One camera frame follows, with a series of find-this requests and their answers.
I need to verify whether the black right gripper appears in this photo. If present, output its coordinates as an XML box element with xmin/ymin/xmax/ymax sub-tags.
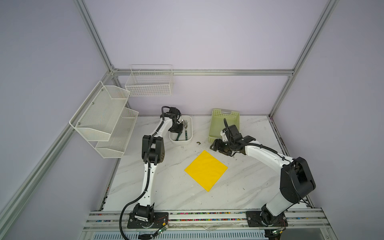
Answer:
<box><xmin>208</xmin><ymin>139</ymin><xmax>233</xmax><ymax>154</ymax></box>

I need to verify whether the fork with green handle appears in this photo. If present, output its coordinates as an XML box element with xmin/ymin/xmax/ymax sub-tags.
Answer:
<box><xmin>184</xmin><ymin>120</ymin><xmax>188</xmax><ymax>141</ymax></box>

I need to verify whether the yellow paper napkin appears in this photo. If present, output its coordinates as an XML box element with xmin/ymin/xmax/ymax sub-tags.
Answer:
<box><xmin>185</xmin><ymin>151</ymin><xmax>228</xmax><ymax>192</ymax></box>

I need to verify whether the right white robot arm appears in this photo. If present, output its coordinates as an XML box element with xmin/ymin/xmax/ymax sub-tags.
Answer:
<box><xmin>210</xmin><ymin>122</ymin><xmax>316</xmax><ymax>227</ymax></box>

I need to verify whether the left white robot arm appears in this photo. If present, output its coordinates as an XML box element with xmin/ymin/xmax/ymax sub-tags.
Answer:
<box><xmin>127</xmin><ymin>106</ymin><xmax>184</xmax><ymax>228</ymax></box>

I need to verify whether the light green perforated basket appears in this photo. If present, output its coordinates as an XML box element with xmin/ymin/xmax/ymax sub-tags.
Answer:
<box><xmin>209</xmin><ymin>109</ymin><xmax>240</xmax><ymax>143</ymax></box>

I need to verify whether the white plastic cutlery tub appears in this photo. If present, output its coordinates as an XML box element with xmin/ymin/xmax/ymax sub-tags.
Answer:
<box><xmin>169</xmin><ymin>116</ymin><xmax>193</xmax><ymax>146</ymax></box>

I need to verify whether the lower white mesh shelf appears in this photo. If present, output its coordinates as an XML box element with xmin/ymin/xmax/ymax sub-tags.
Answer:
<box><xmin>96</xmin><ymin>108</ymin><xmax>139</xmax><ymax>159</ymax></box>

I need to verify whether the white mesh shelf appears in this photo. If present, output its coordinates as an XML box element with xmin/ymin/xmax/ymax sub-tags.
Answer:
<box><xmin>96</xmin><ymin>108</ymin><xmax>139</xmax><ymax>159</ymax></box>
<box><xmin>69</xmin><ymin>85</ymin><xmax>130</xmax><ymax>142</ymax></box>

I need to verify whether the upper white mesh shelf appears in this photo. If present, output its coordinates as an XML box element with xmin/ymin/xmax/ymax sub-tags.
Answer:
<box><xmin>69</xmin><ymin>85</ymin><xmax>130</xmax><ymax>142</ymax></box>

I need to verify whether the knife with green handle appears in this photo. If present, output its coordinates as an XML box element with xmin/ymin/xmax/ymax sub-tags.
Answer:
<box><xmin>175</xmin><ymin>132</ymin><xmax>183</xmax><ymax>141</ymax></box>

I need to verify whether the white wire wall basket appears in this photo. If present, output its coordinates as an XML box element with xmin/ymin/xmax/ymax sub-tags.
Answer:
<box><xmin>125</xmin><ymin>65</ymin><xmax>174</xmax><ymax>97</ymax></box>

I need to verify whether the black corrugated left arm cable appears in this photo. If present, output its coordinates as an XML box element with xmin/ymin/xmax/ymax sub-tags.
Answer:
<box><xmin>118</xmin><ymin>105</ymin><xmax>175</xmax><ymax>240</ymax></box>

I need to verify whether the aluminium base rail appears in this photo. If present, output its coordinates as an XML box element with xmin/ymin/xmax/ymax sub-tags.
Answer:
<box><xmin>80</xmin><ymin>208</ymin><xmax>337</xmax><ymax>240</ymax></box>

